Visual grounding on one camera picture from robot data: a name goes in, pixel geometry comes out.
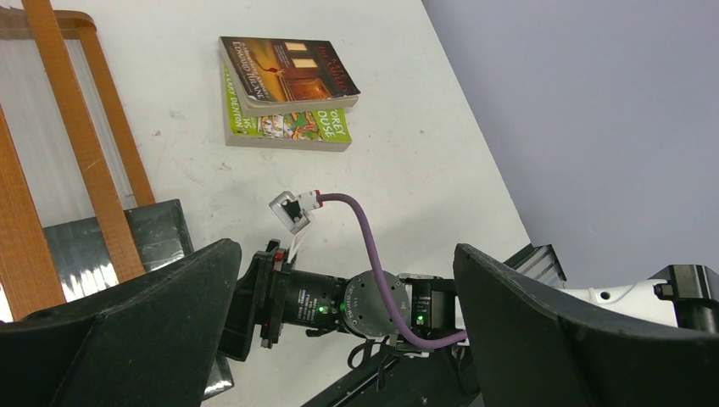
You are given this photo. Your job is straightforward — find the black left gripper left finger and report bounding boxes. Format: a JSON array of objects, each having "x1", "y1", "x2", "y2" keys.
[{"x1": 1, "y1": 239, "x2": 242, "y2": 406}]

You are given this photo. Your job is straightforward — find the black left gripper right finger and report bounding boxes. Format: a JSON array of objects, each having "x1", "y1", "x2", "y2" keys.
[{"x1": 453, "y1": 243, "x2": 718, "y2": 406}]

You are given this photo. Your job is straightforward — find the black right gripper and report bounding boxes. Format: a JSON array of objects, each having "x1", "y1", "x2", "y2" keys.
[{"x1": 218, "y1": 240, "x2": 458, "y2": 361}]

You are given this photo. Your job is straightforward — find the dark Moon and Sixpence book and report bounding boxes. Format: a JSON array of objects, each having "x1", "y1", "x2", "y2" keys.
[{"x1": 42, "y1": 198, "x2": 236, "y2": 401}]

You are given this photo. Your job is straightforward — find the orange wooden file rack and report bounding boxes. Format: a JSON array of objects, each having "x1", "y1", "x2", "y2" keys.
[{"x1": 1, "y1": 1, "x2": 156, "y2": 322}]

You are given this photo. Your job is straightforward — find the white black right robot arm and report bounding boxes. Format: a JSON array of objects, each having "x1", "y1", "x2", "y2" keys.
[{"x1": 219, "y1": 239, "x2": 718, "y2": 361}]

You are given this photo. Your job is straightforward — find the green cover paperback book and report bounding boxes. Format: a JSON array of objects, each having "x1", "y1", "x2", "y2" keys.
[{"x1": 221, "y1": 64, "x2": 352, "y2": 152}]

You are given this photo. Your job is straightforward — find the brown cover paperback book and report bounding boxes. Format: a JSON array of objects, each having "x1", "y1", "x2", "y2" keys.
[{"x1": 219, "y1": 36, "x2": 361, "y2": 117}]

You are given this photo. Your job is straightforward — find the aluminium rail frame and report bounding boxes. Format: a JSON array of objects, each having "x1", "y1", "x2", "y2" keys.
[{"x1": 504, "y1": 245, "x2": 567, "y2": 289}]

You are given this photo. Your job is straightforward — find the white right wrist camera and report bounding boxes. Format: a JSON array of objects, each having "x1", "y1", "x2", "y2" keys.
[{"x1": 268, "y1": 190, "x2": 322, "y2": 263}]

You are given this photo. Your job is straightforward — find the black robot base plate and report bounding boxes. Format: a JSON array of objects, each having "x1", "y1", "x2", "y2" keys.
[{"x1": 305, "y1": 341, "x2": 483, "y2": 406}]

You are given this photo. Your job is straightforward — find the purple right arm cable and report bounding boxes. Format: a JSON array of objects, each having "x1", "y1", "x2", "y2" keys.
[{"x1": 317, "y1": 192, "x2": 468, "y2": 350}]

